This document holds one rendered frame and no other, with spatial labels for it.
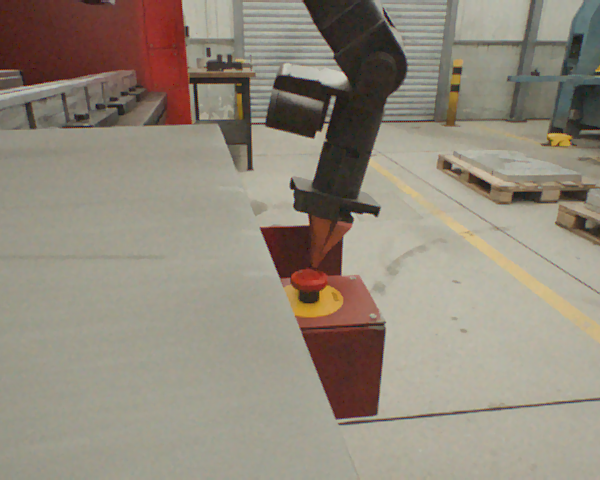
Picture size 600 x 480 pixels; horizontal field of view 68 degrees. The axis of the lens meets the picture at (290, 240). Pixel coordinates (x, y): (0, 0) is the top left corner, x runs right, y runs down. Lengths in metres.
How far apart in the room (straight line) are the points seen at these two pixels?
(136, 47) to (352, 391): 1.92
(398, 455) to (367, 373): 0.93
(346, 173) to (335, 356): 0.20
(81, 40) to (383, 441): 1.93
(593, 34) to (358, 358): 7.00
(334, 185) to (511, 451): 1.14
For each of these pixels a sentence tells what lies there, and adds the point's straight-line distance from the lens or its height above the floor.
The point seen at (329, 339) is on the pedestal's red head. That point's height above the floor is 0.76.
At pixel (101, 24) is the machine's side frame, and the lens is 2.22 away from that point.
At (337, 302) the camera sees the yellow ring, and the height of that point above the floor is 0.78.
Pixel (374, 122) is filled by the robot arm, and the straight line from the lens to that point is 0.51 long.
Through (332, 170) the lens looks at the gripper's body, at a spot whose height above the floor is 0.90.
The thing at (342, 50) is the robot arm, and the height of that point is 1.02.
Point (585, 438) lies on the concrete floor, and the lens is 1.64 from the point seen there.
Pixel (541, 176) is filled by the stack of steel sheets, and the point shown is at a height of 0.18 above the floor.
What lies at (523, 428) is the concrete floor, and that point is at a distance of 1.59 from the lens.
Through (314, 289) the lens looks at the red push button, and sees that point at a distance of 0.45.
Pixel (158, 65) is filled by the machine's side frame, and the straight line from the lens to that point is 2.20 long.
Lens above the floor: 1.02
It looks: 22 degrees down
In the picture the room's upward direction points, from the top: straight up
